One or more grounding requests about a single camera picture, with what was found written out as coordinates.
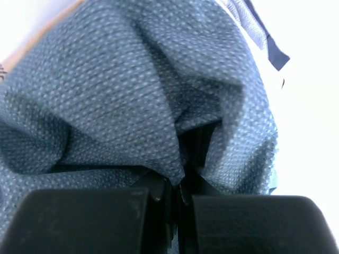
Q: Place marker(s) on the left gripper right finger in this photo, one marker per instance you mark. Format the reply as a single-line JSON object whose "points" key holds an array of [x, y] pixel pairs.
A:
{"points": [[212, 222]]}

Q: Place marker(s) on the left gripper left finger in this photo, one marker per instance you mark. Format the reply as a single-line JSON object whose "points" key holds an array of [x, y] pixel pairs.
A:
{"points": [[136, 219]]}

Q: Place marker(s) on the blue striped pillowcase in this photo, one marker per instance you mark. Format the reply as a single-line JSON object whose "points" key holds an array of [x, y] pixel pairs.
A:
{"points": [[118, 89]]}

